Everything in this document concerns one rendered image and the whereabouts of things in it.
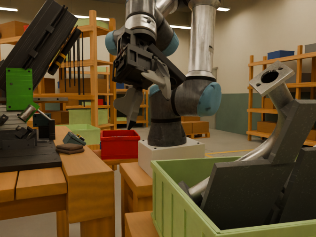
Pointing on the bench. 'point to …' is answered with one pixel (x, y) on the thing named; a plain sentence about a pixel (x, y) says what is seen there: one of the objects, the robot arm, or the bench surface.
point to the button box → (70, 138)
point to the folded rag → (69, 148)
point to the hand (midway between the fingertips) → (149, 118)
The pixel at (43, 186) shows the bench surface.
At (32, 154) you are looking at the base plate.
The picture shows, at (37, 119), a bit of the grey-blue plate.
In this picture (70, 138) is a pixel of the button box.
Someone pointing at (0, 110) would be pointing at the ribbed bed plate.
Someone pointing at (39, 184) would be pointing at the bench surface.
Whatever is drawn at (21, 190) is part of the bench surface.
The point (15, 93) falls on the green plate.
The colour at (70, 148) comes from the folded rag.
